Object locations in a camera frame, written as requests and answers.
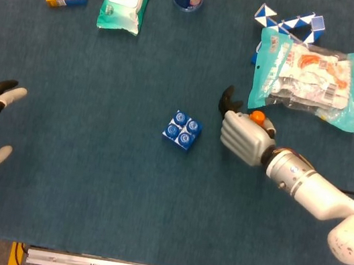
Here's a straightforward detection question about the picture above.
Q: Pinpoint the yellow frame part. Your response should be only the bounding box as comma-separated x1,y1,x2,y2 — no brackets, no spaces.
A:
7,240,30,265

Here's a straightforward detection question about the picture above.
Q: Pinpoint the blue four-stud building block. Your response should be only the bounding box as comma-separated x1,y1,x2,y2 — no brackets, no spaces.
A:
160,107,206,155

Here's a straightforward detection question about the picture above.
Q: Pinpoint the teal clear snack bag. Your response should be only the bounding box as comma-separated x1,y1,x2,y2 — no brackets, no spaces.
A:
245,26,354,134

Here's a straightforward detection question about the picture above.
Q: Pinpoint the teal felt table cloth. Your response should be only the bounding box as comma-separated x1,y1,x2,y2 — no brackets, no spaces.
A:
0,0,354,265

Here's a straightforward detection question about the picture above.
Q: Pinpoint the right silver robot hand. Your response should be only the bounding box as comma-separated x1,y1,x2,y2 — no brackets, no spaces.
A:
209,83,285,171

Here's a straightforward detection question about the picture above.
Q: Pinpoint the blue white snake puzzle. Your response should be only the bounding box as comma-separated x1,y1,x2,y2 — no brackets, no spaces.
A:
246,2,329,75

